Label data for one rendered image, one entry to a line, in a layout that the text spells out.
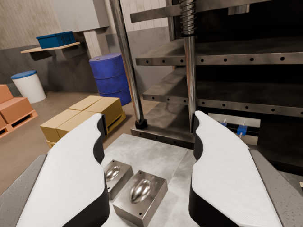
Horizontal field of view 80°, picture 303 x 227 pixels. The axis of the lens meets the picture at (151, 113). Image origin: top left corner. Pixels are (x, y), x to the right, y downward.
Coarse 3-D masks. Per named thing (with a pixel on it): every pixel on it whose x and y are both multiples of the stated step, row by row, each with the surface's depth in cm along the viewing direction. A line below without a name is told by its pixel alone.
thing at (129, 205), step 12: (132, 180) 83; (144, 180) 83; (156, 180) 81; (132, 192) 79; (144, 192) 80; (156, 192) 76; (120, 204) 73; (132, 204) 73; (144, 204) 72; (156, 204) 76; (120, 216) 76; (132, 216) 70; (144, 216) 68
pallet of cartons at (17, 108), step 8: (0, 88) 361; (8, 88) 374; (0, 96) 362; (8, 96) 374; (0, 104) 356; (8, 104) 348; (16, 104) 353; (24, 104) 367; (0, 112) 330; (8, 112) 339; (16, 112) 353; (24, 112) 368; (32, 112) 381; (0, 120) 328; (8, 120) 339; (16, 120) 352; (0, 128) 329; (8, 128) 339; (16, 128) 352; (0, 136) 329
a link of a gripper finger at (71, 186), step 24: (96, 120) 11; (72, 144) 9; (96, 144) 9; (48, 168) 8; (72, 168) 8; (96, 168) 8; (48, 192) 7; (72, 192) 7; (96, 192) 7; (24, 216) 6; (48, 216) 6; (72, 216) 6; (96, 216) 7
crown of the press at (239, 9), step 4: (248, 4) 97; (228, 8) 103; (232, 8) 100; (236, 8) 99; (240, 8) 98; (244, 8) 98; (248, 8) 98; (228, 12) 104; (232, 12) 101; (236, 12) 99; (240, 12) 99; (244, 12) 99
